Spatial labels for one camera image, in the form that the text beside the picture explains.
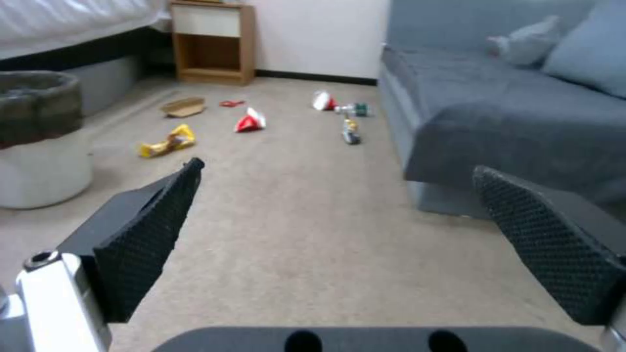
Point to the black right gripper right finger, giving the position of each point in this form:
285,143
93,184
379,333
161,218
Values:
543,234

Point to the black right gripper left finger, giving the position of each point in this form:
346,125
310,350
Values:
142,234

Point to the white trash can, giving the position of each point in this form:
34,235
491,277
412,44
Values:
41,172

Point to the crushed green can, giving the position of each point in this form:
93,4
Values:
354,109

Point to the yellow snack bag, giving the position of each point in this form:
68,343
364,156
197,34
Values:
168,142

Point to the grey blue sofa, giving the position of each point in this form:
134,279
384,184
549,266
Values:
503,110

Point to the brown cardboard piece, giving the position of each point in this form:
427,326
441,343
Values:
183,107

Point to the red white snack bag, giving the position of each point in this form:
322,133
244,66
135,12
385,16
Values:
323,101
251,121

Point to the small red wrapper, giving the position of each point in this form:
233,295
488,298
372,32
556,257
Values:
231,103

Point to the dark bin liner bag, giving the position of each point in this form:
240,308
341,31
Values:
34,106

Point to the light blue cushion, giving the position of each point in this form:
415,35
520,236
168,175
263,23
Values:
587,55

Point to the white plush toy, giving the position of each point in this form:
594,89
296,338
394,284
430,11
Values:
525,40

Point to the wooden nightstand with white drawer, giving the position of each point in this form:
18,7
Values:
212,42

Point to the bed with white bedding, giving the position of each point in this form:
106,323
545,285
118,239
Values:
68,33

